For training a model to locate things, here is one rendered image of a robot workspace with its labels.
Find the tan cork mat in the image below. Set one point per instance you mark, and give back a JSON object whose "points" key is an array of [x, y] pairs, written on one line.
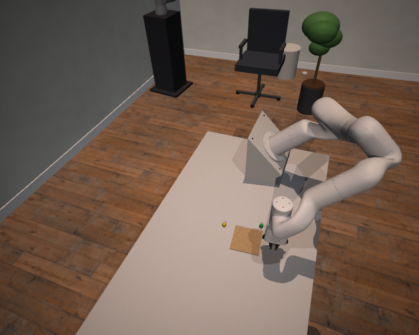
{"points": [[246, 240]]}

